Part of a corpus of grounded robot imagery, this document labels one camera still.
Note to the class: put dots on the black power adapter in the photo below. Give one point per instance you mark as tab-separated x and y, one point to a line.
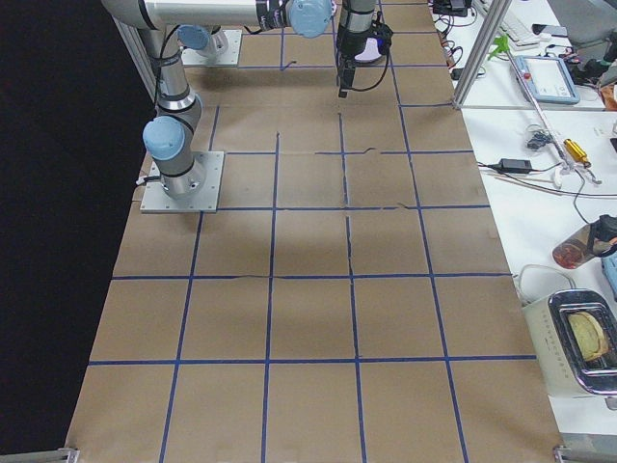
514	166

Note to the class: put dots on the white toaster with bread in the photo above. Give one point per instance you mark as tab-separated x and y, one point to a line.
574	336

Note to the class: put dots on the yellow tool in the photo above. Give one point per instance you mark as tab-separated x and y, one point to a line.
578	154

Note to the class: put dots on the brown paper table cover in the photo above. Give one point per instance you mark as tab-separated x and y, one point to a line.
348	302

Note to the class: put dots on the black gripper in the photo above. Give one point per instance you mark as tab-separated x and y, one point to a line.
348	47

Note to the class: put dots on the teach pendant tablet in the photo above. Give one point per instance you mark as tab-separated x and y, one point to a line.
548	79

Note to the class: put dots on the white keyboard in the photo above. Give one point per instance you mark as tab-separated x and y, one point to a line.
520	35

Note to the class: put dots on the lilac plate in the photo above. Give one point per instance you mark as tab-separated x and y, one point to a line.
370	54

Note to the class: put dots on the green-tipped reacher grabber stick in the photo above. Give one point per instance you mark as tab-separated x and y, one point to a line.
576	164

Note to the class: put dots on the aluminium frame post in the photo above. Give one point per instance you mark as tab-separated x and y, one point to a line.
479	51

